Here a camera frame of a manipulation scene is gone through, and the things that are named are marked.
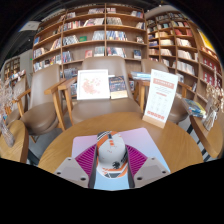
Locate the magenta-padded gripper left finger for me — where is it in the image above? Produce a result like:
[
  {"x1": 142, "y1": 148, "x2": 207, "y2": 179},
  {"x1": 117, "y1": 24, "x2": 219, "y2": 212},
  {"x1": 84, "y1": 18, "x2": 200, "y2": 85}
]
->
[{"x1": 53, "y1": 143, "x2": 99, "y2": 190}]

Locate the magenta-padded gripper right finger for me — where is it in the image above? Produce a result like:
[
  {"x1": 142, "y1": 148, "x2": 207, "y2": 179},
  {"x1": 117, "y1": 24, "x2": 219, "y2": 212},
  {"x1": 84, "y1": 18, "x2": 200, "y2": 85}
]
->
[{"x1": 124, "y1": 143, "x2": 172, "y2": 190}]

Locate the white orange patterned computer mouse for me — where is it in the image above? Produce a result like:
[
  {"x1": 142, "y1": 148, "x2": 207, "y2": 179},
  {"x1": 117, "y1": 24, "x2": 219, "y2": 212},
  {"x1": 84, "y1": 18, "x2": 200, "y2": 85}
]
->
[{"x1": 95, "y1": 130, "x2": 129, "y2": 180}]

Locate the blue pink gradient mouse pad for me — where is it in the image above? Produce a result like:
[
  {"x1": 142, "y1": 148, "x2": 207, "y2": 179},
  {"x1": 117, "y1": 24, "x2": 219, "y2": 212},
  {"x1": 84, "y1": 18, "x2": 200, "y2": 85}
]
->
[{"x1": 70, "y1": 127, "x2": 172, "y2": 192}]

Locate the beige wooden armchair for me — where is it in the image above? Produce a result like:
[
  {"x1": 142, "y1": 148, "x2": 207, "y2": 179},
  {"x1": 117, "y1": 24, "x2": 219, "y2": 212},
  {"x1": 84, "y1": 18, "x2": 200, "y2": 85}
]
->
[
  {"x1": 57, "y1": 55, "x2": 148, "y2": 126},
  {"x1": 134, "y1": 58, "x2": 196, "y2": 124},
  {"x1": 6, "y1": 63, "x2": 68, "y2": 136}
]

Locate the white red sign stand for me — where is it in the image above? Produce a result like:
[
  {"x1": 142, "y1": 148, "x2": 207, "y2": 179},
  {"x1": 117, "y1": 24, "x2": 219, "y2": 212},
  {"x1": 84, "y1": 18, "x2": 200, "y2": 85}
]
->
[{"x1": 142, "y1": 68, "x2": 179, "y2": 129}]

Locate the white framed floral picture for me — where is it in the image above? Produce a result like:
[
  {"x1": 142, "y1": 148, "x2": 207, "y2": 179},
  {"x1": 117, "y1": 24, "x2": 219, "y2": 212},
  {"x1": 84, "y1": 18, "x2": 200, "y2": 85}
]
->
[{"x1": 76, "y1": 68, "x2": 111, "y2": 101}]

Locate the stack of blue books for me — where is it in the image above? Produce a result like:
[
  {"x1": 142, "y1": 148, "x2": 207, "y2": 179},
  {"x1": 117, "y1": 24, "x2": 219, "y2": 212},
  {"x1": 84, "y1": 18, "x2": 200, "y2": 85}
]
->
[{"x1": 181, "y1": 98, "x2": 208, "y2": 119}]

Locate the dark blue book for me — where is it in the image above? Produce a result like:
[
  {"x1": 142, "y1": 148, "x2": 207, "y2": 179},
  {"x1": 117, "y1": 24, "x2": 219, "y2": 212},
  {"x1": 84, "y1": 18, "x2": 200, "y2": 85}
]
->
[{"x1": 108, "y1": 75, "x2": 129, "y2": 100}]

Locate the glass vase with beige flowers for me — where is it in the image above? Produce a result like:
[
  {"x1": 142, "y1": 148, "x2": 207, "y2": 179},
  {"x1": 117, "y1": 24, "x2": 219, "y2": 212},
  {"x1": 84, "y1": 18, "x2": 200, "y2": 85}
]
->
[{"x1": 202, "y1": 66, "x2": 224, "y2": 132}]

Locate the distant wooden bookshelf unit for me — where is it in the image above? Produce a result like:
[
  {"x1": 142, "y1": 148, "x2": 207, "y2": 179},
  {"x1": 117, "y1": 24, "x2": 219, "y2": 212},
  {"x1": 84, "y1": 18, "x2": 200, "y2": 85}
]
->
[{"x1": 2, "y1": 55, "x2": 22, "y2": 81}]

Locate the curved wooden bookshelf unit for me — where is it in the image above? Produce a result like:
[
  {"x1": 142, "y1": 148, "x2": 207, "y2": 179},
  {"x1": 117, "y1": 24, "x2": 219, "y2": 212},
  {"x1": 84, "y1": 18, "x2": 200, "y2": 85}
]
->
[{"x1": 145, "y1": 11, "x2": 224, "y2": 111}]

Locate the wide wooden bookshelf unit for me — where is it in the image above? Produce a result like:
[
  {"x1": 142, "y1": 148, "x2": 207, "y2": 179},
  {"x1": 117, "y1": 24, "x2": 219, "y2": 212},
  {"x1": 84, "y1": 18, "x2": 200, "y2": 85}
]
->
[{"x1": 31, "y1": 3, "x2": 148, "y2": 88}]

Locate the white hanging ceiling sign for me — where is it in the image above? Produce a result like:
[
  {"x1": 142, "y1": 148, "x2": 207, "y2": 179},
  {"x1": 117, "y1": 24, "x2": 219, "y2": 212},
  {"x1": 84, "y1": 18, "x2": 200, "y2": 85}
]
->
[{"x1": 19, "y1": 20, "x2": 41, "y2": 33}]

